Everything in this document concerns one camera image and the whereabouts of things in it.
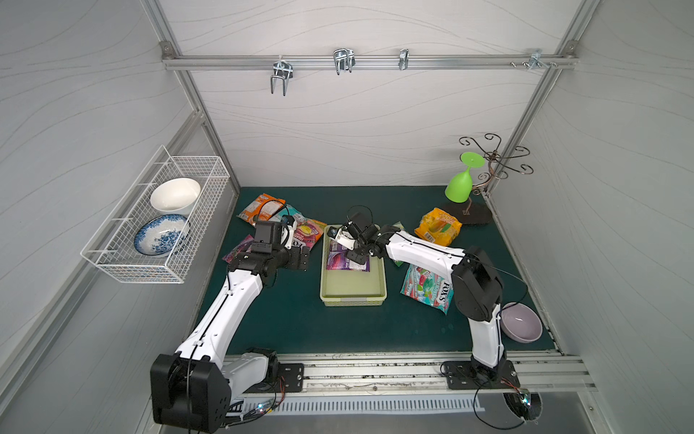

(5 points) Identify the white wire wall basket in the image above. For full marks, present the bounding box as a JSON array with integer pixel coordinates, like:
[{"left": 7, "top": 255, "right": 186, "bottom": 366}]
[{"left": 81, "top": 146, "right": 230, "bottom": 284}]

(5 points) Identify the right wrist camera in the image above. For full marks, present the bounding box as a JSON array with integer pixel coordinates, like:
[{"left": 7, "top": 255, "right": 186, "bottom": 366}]
[{"left": 327, "top": 225, "right": 357, "bottom": 251}]

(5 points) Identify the white bowl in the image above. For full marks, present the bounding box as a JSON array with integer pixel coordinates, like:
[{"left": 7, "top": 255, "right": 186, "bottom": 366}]
[{"left": 149, "top": 177, "right": 202, "bottom": 216}]

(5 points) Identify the pink purple candy bag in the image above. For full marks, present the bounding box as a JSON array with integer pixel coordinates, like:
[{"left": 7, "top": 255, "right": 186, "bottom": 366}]
[{"left": 222, "top": 235, "right": 254, "bottom": 263}]

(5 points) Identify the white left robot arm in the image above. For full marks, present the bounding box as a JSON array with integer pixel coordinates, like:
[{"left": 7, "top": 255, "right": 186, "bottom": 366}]
[{"left": 150, "top": 247, "right": 310, "bottom": 433}]

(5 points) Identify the metal hook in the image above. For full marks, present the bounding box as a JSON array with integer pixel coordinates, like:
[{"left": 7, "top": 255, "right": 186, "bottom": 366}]
[
  {"left": 333, "top": 48, "right": 356, "bottom": 76},
  {"left": 399, "top": 49, "right": 410, "bottom": 71},
  {"left": 510, "top": 49, "right": 558, "bottom": 71},
  {"left": 270, "top": 60, "right": 294, "bottom": 96}
]

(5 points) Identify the blue white patterned plate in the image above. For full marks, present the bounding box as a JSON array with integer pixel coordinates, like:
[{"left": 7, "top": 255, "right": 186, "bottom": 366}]
[{"left": 134, "top": 214, "right": 189, "bottom": 257}]

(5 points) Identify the bronze wire glass stand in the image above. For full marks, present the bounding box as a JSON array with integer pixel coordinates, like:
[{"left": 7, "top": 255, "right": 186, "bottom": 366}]
[{"left": 441, "top": 133, "right": 534, "bottom": 226}]

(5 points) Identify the orange candy bag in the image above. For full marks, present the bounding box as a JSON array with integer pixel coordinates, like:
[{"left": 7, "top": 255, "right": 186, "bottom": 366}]
[{"left": 238, "top": 193, "right": 287, "bottom": 226}]

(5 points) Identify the aluminium top rail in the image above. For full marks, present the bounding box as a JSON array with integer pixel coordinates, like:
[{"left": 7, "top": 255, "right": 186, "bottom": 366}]
[{"left": 163, "top": 52, "right": 579, "bottom": 72}]

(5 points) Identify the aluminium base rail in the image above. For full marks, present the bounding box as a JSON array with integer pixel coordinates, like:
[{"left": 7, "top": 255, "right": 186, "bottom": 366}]
[{"left": 278, "top": 351, "right": 597, "bottom": 397}]

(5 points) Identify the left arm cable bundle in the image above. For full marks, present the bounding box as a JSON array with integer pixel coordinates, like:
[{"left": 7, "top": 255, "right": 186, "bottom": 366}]
[{"left": 221, "top": 373, "right": 288, "bottom": 430}]

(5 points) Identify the lilac bowl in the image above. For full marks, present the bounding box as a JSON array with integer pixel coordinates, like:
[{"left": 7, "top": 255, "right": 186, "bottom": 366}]
[{"left": 501, "top": 302, "right": 543, "bottom": 344}]

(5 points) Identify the orange pink Fox's fruits bag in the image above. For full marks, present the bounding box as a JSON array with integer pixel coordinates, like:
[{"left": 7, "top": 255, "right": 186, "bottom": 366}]
[{"left": 293, "top": 219, "right": 326, "bottom": 250}]

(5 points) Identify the teal candy bag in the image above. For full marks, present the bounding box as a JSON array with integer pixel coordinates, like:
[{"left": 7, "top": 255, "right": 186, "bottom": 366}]
[{"left": 269, "top": 204, "right": 307, "bottom": 231}]

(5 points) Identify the teal Fox's mint bag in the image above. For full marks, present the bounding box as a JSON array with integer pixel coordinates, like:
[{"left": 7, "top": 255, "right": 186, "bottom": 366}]
[{"left": 400, "top": 264, "right": 454, "bottom": 315}]

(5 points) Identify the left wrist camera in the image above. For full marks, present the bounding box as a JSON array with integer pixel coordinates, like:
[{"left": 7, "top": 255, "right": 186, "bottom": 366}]
[{"left": 250, "top": 216, "right": 297, "bottom": 254}]

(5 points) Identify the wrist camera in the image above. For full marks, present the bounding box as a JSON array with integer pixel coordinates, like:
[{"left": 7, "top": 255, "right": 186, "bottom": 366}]
[
  {"left": 327, "top": 225, "right": 357, "bottom": 251},
  {"left": 250, "top": 216, "right": 297, "bottom": 254}
]

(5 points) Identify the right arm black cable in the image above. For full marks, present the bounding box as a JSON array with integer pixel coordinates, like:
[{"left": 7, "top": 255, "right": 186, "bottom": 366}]
[{"left": 440, "top": 360, "right": 527, "bottom": 430}]

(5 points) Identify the pale green plastic basket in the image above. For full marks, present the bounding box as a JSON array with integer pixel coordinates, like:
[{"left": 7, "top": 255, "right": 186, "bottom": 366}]
[{"left": 320, "top": 225, "right": 388, "bottom": 307}]

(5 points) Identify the green plastic wine glass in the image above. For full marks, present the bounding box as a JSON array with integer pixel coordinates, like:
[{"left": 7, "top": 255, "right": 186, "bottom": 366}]
[{"left": 445, "top": 152, "right": 485, "bottom": 204}]

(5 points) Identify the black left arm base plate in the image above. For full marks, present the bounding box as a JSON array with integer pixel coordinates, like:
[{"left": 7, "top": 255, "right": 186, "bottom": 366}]
[{"left": 249, "top": 363, "right": 305, "bottom": 394}]

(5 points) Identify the round floor port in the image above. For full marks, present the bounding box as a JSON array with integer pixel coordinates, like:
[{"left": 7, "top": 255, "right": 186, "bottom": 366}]
[{"left": 504, "top": 392, "right": 543, "bottom": 421}]

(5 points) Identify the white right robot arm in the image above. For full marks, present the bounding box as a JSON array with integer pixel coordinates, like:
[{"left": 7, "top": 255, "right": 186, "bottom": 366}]
[{"left": 328, "top": 220, "right": 505, "bottom": 371}]

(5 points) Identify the green Fox's spring tea bag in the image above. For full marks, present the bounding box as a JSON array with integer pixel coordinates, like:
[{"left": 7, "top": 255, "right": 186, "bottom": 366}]
[{"left": 387, "top": 222, "right": 407, "bottom": 267}]

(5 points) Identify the yellow candy bag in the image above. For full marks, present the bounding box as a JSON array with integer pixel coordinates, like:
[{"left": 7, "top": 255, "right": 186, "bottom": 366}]
[{"left": 415, "top": 208, "right": 462, "bottom": 246}]

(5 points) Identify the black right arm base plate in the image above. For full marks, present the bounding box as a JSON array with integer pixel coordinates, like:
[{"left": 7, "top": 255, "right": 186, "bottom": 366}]
[{"left": 439, "top": 357, "right": 522, "bottom": 392}]

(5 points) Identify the white vent strip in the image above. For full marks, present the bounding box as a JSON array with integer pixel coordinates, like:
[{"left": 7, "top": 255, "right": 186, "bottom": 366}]
[{"left": 270, "top": 393, "right": 485, "bottom": 416}]

